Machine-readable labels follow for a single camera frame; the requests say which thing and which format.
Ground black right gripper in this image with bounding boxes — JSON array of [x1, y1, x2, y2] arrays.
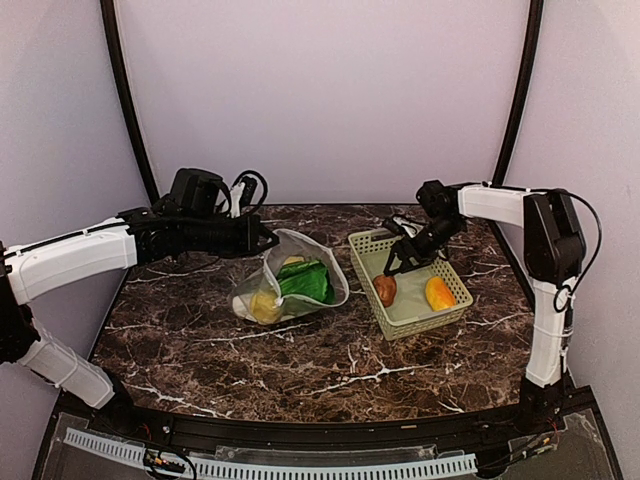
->
[[384, 215, 464, 275]]

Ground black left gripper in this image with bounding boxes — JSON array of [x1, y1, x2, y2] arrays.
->
[[182, 212, 279, 258]]

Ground brown potato toy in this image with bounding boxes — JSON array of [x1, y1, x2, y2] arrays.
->
[[373, 274, 398, 308]]

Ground pale yellow bread toy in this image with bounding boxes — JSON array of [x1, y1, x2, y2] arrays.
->
[[283, 256, 305, 266]]

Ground clear zip top bag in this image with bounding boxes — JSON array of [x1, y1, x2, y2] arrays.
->
[[230, 229, 350, 325]]

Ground beige plastic basket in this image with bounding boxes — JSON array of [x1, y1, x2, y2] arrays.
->
[[348, 229, 474, 341]]

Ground green bok choy toy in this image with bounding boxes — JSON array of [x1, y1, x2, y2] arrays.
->
[[276, 260, 335, 304]]

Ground yellow round bun toy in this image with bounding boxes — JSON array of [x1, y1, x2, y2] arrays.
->
[[249, 290, 281, 325]]

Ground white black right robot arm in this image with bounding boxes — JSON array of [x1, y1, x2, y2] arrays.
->
[[382, 180, 586, 434]]

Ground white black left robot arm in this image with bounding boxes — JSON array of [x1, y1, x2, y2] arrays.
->
[[1, 168, 279, 436]]

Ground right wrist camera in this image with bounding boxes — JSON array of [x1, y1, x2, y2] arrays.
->
[[382, 215, 423, 238]]

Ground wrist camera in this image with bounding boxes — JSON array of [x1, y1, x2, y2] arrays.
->
[[382, 215, 423, 238], [230, 170, 268, 218]]

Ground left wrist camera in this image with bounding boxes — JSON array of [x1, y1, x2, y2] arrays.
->
[[230, 170, 268, 218]]

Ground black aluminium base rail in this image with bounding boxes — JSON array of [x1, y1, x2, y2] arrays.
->
[[59, 384, 596, 456]]

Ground grey slotted cable duct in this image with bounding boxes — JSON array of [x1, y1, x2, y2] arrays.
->
[[63, 428, 478, 479]]

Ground right black frame post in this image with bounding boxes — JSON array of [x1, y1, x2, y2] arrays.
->
[[492, 0, 544, 185]]

